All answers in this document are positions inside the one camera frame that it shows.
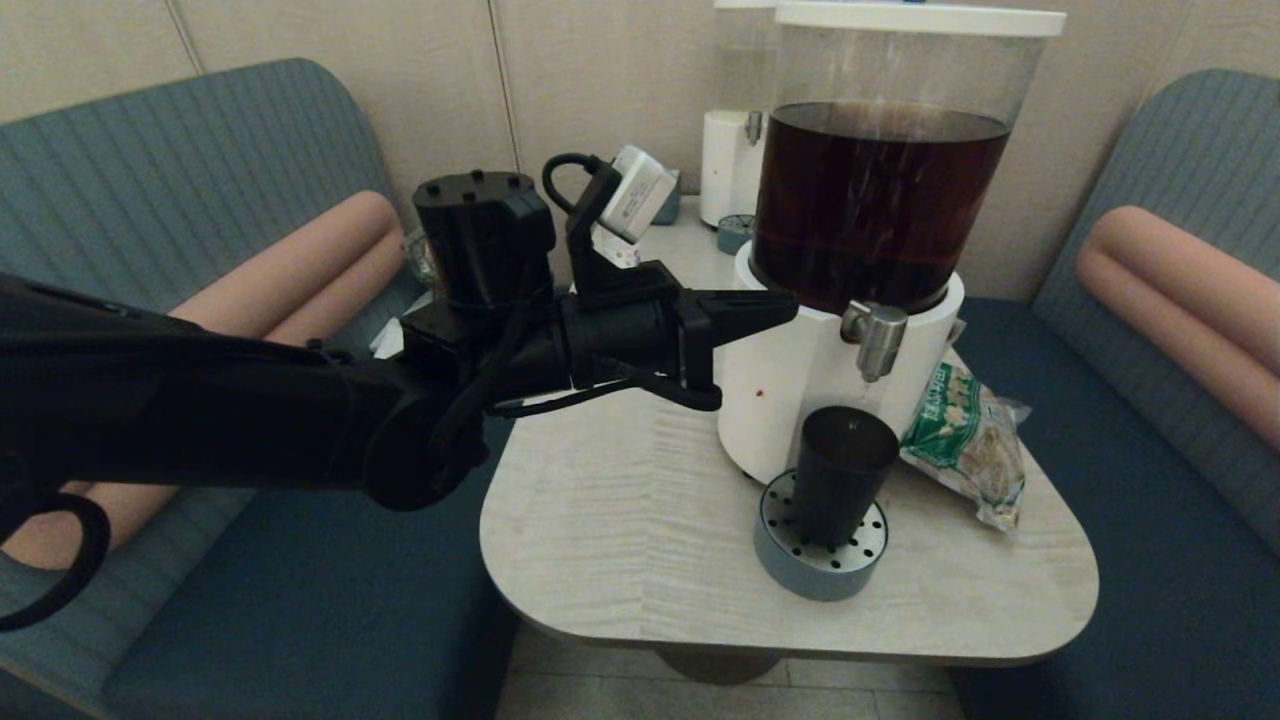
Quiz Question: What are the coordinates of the teal booth bench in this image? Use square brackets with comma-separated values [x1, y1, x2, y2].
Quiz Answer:
[945, 68, 1280, 720]
[0, 56, 571, 720]

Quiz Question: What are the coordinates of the crumpled clear snack bag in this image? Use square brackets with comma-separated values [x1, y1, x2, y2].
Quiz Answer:
[402, 225, 441, 293]

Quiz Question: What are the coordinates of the small white clear drink dispenser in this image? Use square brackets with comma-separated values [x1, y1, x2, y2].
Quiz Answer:
[699, 0, 781, 229]

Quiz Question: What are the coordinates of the clear green-print grain snack bag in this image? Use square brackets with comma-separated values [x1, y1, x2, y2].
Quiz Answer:
[897, 360, 1033, 532]

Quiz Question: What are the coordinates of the round blue-grey perforated drip tray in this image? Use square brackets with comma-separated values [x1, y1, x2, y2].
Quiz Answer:
[753, 467, 890, 603]

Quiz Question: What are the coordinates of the silver metal dispenser tap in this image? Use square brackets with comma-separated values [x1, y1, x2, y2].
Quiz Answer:
[840, 297, 913, 384]

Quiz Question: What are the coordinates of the dark tumbler cup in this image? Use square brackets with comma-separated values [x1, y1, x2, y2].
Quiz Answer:
[795, 405, 900, 550]

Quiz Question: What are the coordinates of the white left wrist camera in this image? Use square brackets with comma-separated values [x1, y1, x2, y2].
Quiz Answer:
[590, 144, 680, 245]

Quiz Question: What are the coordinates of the pink bolster cushion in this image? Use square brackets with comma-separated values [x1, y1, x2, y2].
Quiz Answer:
[0, 189, 406, 571]
[1076, 205, 1280, 451]

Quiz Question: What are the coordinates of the round table pedestal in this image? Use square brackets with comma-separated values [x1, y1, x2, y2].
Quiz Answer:
[655, 645, 786, 686]

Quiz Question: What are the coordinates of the large white dark-tea drink dispenser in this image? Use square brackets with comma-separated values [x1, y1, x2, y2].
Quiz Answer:
[717, 0, 1069, 489]

